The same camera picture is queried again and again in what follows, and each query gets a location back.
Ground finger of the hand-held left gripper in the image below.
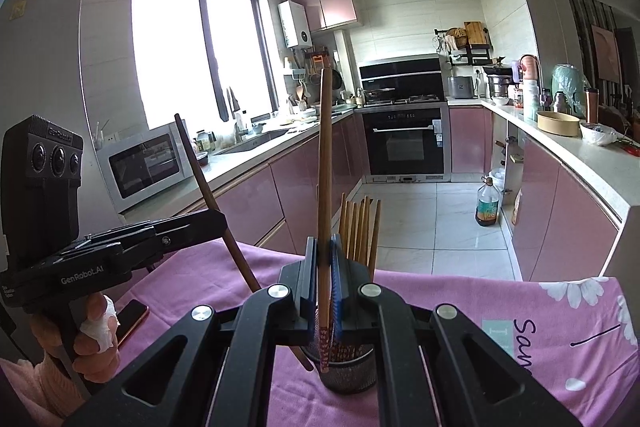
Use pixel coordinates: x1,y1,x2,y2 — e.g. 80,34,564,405
150,212,227,269
87,209,224,244

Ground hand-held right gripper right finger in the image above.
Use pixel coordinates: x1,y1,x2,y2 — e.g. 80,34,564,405
327,232,583,427

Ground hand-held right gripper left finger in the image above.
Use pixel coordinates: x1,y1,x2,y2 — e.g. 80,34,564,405
62,236,321,427

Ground patterned-end wooden chopstick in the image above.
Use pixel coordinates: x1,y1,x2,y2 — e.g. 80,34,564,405
316,67,335,373
173,113,316,372

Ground black mesh pen holder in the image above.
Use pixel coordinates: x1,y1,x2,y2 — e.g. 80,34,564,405
300,257,381,395

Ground bundle of wooden chopsticks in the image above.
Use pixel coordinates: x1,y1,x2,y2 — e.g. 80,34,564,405
320,192,383,363

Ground person's left forearm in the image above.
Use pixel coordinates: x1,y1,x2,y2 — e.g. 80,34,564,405
0,347,88,427

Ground hanging kitchen utensils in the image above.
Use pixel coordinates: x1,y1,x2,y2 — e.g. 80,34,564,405
282,47,343,112

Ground person's left hand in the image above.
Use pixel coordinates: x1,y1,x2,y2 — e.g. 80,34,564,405
29,293,122,385

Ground white microwave oven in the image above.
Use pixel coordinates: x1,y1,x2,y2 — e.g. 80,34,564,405
95,119,193,214

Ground smartphone with orange case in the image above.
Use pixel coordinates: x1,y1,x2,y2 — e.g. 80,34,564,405
114,298,150,348

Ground kitchen sink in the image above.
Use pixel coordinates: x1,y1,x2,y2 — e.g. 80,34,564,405
215,129,291,155

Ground pink kitchen base cabinet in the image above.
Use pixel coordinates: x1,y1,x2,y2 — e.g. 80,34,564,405
447,104,623,283
175,112,371,253

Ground purple floral tablecloth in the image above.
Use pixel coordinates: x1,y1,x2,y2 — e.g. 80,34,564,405
117,239,640,427

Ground grey refrigerator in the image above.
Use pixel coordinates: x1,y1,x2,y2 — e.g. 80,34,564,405
0,0,96,228

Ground kitchen window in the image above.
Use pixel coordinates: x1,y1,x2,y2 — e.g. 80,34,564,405
131,0,278,130

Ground black built-in oven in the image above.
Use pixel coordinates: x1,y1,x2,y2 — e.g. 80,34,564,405
361,104,450,182

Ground cooking oil bottle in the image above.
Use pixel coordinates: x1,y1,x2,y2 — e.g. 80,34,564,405
475,176,501,227

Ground gas stove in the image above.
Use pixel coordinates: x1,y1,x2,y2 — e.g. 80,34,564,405
362,93,448,108

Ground white gas water heater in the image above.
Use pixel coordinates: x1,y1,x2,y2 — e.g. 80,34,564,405
278,0,313,49

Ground black range hood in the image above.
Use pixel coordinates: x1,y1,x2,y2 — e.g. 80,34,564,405
358,54,443,100

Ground grey rice cooker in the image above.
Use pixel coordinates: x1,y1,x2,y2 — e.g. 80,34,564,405
446,76,475,100

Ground stainless steel pot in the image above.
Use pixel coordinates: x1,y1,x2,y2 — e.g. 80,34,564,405
486,66,513,98

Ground white thermos bottle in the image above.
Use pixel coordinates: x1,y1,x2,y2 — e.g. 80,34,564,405
522,79,542,122

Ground round wooden box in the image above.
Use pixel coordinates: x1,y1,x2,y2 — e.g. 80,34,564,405
536,110,581,136

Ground pink kettle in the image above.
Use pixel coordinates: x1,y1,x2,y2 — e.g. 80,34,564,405
517,54,543,82

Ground wooden cutting board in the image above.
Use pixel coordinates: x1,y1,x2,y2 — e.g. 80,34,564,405
463,22,487,46

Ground white plastic bag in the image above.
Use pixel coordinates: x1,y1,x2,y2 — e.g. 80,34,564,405
580,123,618,146

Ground copper tumbler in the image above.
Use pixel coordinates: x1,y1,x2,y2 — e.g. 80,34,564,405
584,88,600,125

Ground pink wall cabinet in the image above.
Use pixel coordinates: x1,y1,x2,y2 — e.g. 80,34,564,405
291,0,358,32

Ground black wall rack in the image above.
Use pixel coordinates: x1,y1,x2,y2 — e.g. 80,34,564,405
434,27,493,66

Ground pink wall painting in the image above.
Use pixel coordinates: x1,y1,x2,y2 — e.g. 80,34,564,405
591,24,623,82

